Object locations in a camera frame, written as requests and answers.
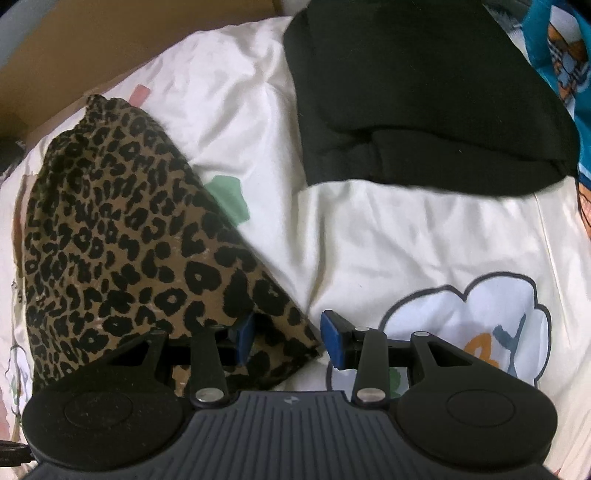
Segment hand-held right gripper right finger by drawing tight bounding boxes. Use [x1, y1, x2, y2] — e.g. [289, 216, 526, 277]
[321, 310, 502, 408]

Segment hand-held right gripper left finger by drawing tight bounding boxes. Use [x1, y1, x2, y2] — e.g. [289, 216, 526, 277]
[109, 314, 257, 409]

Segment leopard print garment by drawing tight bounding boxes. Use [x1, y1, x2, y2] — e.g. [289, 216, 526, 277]
[21, 95, 324, 398]

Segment white bear printed blanket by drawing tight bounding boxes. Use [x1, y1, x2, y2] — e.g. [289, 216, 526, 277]
[0, 16, 591, 480]

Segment black folded garment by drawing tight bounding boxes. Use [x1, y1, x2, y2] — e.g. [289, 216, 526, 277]
[283, 0, 581, 197]

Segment brown cardboard box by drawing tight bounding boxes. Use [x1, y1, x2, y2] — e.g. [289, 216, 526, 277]
[0, 0, 288, 151]

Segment teal printed cloth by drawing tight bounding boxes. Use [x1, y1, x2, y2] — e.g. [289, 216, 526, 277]
[519, 0, 591, 232]

